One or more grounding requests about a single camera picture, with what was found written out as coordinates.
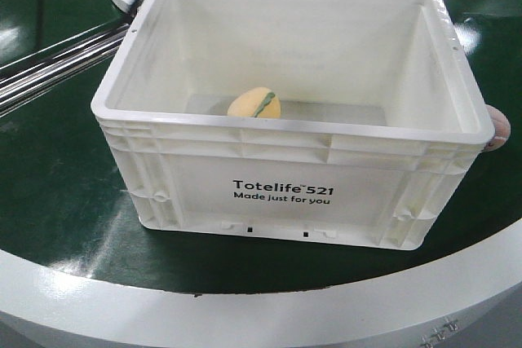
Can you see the yellow plush burger toy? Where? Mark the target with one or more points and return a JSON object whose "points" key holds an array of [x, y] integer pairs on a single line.
{"points": [[259, 102]]}

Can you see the white plastic tote crate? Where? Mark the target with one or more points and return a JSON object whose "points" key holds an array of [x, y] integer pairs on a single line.
{"points": [[381, 118]]}

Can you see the white turntable outer rim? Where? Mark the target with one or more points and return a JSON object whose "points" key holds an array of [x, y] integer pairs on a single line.
{"points": [[419, 307]]}

